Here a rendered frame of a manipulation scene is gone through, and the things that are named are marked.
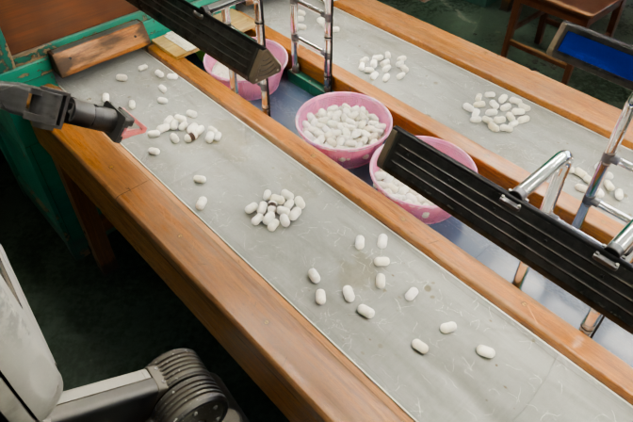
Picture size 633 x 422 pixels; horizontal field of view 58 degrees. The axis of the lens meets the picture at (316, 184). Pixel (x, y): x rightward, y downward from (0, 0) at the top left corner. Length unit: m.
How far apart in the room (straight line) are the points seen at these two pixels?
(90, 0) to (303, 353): 1.25
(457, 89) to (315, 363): 1.01
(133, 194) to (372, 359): 0.68
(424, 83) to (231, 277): 0.91
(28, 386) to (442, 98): 1.39
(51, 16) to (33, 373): 1.37
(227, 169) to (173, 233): 0.26
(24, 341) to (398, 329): 0.75
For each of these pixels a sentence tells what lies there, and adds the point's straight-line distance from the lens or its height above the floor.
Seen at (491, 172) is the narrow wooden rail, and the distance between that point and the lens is 1.50.
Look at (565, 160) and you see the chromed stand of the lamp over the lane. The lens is 0.99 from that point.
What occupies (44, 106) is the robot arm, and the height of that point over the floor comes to 1.03.
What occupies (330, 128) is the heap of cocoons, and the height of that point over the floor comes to 0.72.
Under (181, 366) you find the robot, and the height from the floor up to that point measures 0.79.
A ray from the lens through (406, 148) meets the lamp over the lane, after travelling 0.97.
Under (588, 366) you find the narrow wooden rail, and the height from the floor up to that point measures 0.76.
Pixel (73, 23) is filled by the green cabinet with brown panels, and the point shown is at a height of 0.91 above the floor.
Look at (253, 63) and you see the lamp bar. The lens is 1.21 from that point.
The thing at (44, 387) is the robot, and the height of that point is 1.19.
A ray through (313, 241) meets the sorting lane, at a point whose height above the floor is 0.74.
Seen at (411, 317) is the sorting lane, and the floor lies 0.74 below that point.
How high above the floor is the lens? 1.71
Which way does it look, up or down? 43 degrees down
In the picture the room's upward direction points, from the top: straight up
